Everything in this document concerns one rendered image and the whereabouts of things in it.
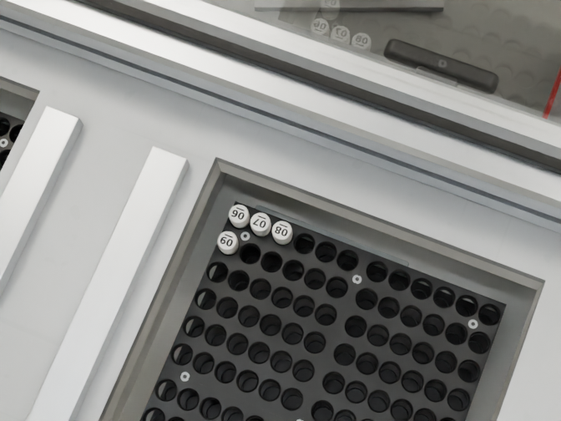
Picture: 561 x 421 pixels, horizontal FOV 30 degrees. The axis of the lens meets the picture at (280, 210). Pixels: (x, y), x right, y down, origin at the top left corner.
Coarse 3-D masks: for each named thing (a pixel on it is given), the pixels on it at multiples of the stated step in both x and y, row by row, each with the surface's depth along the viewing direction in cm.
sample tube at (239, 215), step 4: (232, 208) 64; (236, 208) 64; (240, 208) 64; (244, 208) 64; (232, 212) 64; (236, 212) 64; (240, 212) 63; (244, 212) 63; (248, 212) 64; (232, 216) 63; (236, 216) 63; (240, 216) 63; (244, 216) 63; (248, 216) 64; (232, 220) 63; (236, 220) 63; (240, 220) 63; (244, 220) 63; (248, 220) 64; (232, 224) 64; (236, 224) 64; (240, 224) 64; (244, 224) 64
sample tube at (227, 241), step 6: (222, 234) 63; (228, 234) 63; (234, 234) 63; (222, 240) 63; (228, 240) 63; (234, 240) 63; (222, 246) 63; (228, 246) 63; (234, 246) 63; (228, 252) 64; (234, 252) 64
